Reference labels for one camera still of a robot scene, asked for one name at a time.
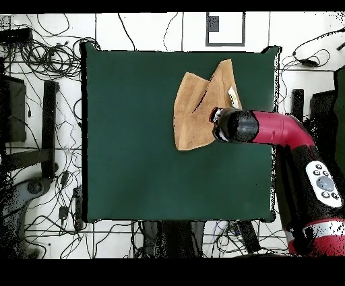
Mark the tan terry towel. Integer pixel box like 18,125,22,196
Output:
172,58,243,151

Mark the flat black box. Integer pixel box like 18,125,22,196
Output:
0,27,34,45

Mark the grey square floor marker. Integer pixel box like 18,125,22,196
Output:
205,11,246,47

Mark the dark green table cloth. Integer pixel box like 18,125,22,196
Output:
80,41,283,224

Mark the large black box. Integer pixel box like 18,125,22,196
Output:
0,75,27,143
307,90,338,144

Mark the narrow dark green cloth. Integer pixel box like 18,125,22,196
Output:
333,64,345,169

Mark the black oblong floor box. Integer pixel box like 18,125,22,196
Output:
236,220,261,255

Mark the long black power strip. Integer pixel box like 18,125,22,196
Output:
73,185,85,231

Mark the office chair base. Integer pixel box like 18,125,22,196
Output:
0,176,53,259

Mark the black metal frame bar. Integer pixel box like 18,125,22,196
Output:
291,88,305,123
40,80,60,179

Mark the black adapter with cable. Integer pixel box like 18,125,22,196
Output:
292,26,345,68

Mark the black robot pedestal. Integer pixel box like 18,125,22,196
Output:
131,219,207,258

